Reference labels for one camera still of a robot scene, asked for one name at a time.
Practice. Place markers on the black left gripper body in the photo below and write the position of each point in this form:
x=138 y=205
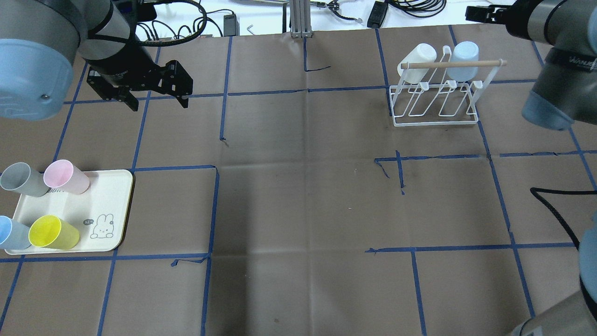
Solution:
x=122 y=60

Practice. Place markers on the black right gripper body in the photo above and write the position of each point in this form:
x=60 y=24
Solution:
x=517 y=18

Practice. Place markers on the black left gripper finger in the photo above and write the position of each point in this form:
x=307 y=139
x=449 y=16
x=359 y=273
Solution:
x=183 y=97
x=125 y=96

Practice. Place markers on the pale blue plastic cup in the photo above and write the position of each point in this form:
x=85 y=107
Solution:
x=466 y=51

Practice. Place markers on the white plastic cup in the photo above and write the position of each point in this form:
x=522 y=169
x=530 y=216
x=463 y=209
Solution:
x=422 y=53

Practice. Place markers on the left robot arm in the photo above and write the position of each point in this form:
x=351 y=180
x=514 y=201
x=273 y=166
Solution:
x=41 y=38

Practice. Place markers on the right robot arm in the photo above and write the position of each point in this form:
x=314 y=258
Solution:
x=565 y=92

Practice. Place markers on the pink plastic cup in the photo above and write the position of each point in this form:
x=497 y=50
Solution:
x=65 y=176

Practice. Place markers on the grey plastic cup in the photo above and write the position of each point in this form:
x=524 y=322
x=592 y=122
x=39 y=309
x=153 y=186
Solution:
x=21 y=178

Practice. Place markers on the yellow plastic cup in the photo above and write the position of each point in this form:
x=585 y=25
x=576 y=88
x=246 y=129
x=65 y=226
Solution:
x=52 y=232

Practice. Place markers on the light blue plastic cup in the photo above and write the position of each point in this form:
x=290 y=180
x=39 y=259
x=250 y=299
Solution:
x=13 y=235

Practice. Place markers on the black power adapter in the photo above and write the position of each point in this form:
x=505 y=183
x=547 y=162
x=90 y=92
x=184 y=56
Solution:
x=377 y=14

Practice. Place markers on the cream serving tray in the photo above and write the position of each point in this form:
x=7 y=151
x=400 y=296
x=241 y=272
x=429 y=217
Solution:
x=100 y=214

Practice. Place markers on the white wire cup rack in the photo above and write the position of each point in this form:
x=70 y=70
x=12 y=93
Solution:
x=438 y=100

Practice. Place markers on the aluminium frame post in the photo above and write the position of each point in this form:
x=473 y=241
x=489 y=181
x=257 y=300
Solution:
x=300 y=13

